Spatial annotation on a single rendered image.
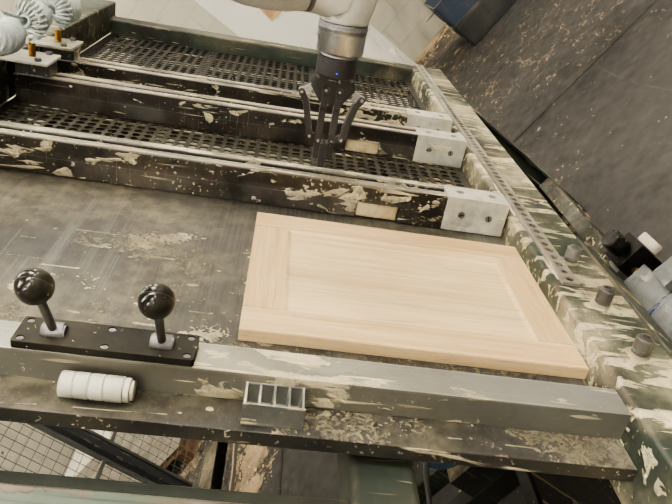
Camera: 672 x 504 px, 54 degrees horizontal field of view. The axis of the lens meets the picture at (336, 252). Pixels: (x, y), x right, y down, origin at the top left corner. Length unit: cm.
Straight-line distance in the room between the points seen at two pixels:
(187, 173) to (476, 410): 71
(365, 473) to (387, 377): 11
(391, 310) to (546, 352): 23
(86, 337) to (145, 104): 94
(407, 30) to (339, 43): 502
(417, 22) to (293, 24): 175
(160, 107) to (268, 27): 317
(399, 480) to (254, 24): 420
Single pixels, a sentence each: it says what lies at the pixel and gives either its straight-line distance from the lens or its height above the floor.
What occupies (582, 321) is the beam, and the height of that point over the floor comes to 90.
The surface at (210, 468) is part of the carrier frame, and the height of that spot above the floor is 78.
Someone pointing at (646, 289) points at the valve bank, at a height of 74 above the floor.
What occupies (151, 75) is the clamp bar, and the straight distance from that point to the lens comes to 183.
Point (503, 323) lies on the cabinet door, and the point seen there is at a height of 97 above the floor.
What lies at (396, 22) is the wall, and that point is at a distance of 621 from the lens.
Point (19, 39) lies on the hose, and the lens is 155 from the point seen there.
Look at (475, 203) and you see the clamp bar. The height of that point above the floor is 98.
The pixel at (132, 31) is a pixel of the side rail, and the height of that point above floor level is 177.
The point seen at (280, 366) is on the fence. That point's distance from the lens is 79.
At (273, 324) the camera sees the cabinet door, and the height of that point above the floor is 127.
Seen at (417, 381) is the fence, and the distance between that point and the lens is 82.
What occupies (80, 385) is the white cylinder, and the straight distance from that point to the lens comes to 78.
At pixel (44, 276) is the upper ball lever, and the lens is 71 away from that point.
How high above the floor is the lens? 155
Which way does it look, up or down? 19 degrees down
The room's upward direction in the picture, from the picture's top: 54 degrees counter-clockwise
